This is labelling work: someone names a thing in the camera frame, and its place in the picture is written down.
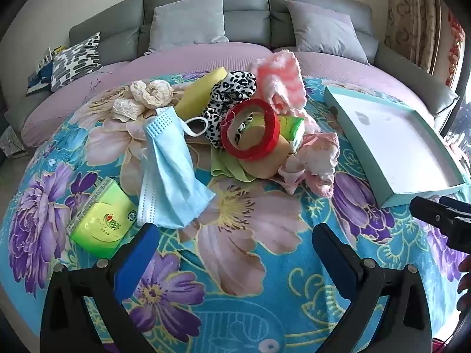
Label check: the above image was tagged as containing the grey sofa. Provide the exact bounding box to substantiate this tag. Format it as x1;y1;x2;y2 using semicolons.
0;0;460;155

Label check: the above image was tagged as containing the beige egg-shaped sponge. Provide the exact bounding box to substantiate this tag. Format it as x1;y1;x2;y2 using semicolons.
241;112;291;178

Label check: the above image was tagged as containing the blue cushion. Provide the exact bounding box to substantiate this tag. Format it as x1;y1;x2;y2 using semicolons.
26;61;54;96

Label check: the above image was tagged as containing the light green cloth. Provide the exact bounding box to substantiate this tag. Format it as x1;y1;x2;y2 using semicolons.
211;151;258;182

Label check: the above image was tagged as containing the pale patterned cloth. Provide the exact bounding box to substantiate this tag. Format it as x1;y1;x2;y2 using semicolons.
0;125;28;159

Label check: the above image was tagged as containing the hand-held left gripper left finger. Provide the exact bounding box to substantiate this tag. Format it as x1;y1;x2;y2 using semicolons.
40;222;160;353

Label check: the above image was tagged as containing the pink white fluffy cloth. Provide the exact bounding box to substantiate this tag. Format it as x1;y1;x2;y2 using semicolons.
246;49;308;115

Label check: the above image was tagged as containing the leopard print scrunchie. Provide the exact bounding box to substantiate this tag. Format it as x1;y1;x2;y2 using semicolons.
200;71;258;150

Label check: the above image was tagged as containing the blue face mask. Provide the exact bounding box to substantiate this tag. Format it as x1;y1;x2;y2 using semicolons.
137;105;217;229

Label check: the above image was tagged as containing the person's right hand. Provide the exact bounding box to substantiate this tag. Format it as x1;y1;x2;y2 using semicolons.
457;254;471;313

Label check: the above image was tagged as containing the beige patterned curtain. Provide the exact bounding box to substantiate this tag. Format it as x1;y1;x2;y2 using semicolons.
384;0;451;78

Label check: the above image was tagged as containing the cream lace scrunchie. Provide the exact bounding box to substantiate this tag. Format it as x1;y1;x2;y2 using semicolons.
111;97;147;123
129;79;173;110

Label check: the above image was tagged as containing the green tissue pack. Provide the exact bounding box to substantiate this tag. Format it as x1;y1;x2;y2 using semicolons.
278;115;306;154
69;176;137;260

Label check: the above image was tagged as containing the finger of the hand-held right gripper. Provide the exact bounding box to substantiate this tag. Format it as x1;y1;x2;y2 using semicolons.
409;196;471;255
437;195;471;217

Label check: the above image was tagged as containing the mauve sofa seat cover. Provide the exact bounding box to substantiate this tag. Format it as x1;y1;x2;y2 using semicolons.
272;49;455;98
20;43;275;148

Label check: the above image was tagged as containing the grey and mauve pillow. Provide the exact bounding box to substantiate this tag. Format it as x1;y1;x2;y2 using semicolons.
285;0;369;65

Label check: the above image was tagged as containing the pale pink scrunchie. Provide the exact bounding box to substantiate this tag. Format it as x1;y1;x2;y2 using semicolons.
278;132;341;197

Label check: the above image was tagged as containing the plain grey pillow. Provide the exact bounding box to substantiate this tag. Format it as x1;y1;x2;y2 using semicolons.
147;0;229;53

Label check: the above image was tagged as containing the red patterned curtain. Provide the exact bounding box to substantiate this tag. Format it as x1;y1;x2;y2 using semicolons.
443;13;467;89

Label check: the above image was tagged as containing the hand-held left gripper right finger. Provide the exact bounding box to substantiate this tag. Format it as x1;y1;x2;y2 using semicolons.
312;223;432;353

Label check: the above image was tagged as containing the red tape roll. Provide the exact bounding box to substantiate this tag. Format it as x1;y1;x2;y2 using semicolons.
220;99;281;162

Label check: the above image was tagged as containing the floral blanket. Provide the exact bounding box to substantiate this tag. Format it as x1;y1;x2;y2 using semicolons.
0;70;471;353

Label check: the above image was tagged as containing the yellow sponge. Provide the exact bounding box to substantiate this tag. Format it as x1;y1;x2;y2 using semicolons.
175;67;229;118

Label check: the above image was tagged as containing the black white spotted pillow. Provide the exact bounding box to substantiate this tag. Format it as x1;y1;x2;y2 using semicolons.
49;32;102;92

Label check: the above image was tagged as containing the teal and white tray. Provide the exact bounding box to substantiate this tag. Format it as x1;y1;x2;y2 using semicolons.
323;85;467;209

